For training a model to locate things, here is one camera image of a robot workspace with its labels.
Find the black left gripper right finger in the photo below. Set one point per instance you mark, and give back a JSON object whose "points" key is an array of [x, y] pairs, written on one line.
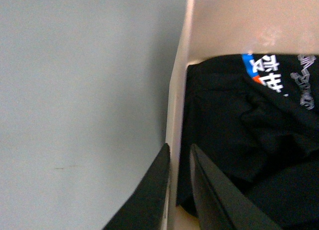
{"points": [[219, 203]]}

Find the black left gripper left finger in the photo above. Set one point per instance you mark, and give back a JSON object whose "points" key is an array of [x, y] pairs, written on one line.
{"points": [[144, 209]]}

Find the cream plastic laundry hamper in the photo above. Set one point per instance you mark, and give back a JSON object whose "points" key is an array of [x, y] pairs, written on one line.
{"points": [[223, 27]]}

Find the black printed t-shirt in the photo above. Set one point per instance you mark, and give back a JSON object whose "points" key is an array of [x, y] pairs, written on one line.
{"points": [[256, 116]]}

